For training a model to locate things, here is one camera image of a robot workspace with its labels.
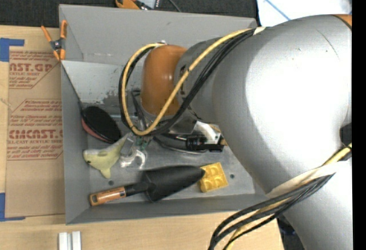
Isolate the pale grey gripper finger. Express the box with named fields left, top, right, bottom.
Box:
left=121, top=136, right=135, bottom=158

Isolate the pale yellow toy shark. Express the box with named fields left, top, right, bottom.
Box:
left=82, top=133, right=129, bottom=180

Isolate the black and red oval brush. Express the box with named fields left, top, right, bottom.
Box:
left=81, top=105, right=122, bottom=144

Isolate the yellow toy brick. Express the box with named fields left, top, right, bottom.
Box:
left=197, top=162, right=229, bottom=193

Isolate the grey metal bin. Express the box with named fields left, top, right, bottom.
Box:
left=58, top=4, right=270, bottom=225

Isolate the brown cardboard board, red print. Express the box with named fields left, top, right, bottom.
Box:
left=0, top=24, right=67, bottom=219

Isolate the clear plastic ring piece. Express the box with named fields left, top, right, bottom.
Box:
left=118, top=149, right=147, bottom=170

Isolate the black trowel with orange handle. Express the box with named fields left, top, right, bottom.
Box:
left=88, top=165, right=206, bottom=207

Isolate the black cylinder on white bracket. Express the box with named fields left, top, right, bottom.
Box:
left=185, top=121, right=227, bottom=154

